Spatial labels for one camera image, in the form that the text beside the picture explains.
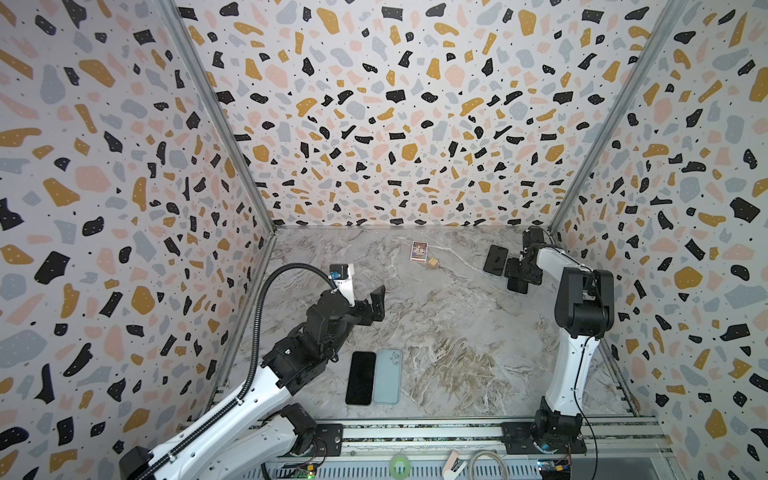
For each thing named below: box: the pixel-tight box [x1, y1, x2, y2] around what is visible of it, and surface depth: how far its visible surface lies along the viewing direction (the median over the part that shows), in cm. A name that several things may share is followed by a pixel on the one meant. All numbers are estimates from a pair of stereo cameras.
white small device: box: [442, 450, 467, 480], surface depth 70 cm
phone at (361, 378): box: [345, 351, 376, 406], surface depth 86 cm
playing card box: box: [410, 241, 429, 263], surface depth 115 cm
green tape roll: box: [390, 454, 411, 479], surface depth 73 cm
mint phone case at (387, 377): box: [373, 349, 402, 405], surface depth 86 cm
